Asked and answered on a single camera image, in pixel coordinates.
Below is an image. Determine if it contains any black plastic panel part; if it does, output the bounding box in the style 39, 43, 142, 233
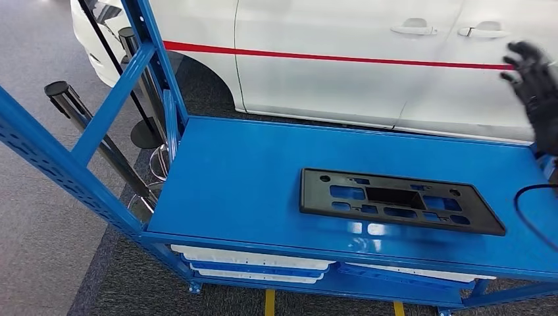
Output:
299, 167, 507, 237

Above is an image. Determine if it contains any large blue metal shelf rack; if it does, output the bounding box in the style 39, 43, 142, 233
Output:
0, 0, 558, 316

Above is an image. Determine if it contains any white car with red stripe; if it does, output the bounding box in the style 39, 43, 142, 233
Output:
69, 0, 558, 145

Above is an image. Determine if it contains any yellow floor tape square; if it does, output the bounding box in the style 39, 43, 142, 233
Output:
265, 289, 406, 316

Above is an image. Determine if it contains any chrome stanchion post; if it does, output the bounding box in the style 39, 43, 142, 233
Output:
118, 26, 172, 183
43, 80, 166, 215

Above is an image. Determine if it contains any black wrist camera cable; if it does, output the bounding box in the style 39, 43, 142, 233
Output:
513, 183, 558, 254

